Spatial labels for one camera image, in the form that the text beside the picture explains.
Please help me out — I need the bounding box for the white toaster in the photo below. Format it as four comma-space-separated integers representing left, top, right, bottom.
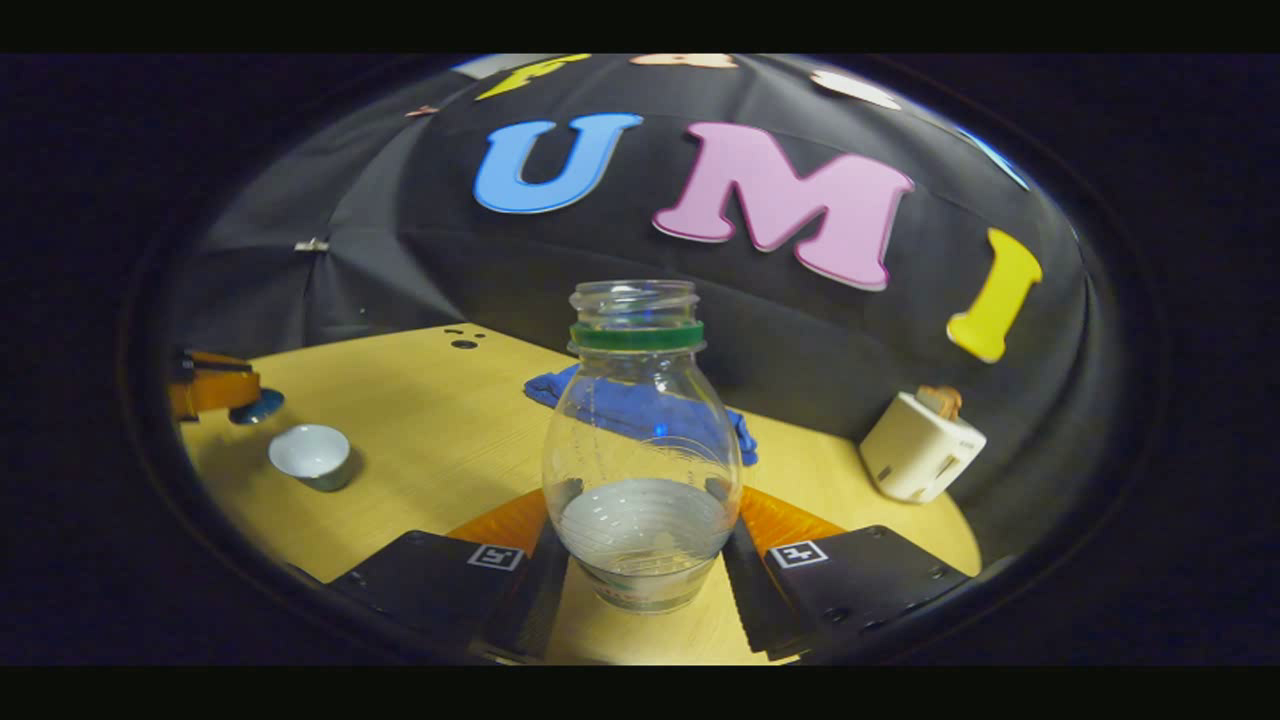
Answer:
860, 390, 988, 504

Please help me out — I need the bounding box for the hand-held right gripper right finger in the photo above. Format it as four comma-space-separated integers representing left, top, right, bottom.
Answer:
720, 486, 973, 663

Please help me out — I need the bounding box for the clear plastic water bottle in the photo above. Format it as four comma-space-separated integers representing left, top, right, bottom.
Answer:
542, 280, 743, 614

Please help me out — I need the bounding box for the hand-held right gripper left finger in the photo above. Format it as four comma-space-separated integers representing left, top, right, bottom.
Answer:
328, 488, 571, 663

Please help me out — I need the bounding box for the blue towel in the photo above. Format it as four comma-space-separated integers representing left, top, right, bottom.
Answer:
524, 364, 759, 467

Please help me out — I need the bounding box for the black backdrop cloth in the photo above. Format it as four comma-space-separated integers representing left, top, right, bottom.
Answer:
165, 54, 1096, 561

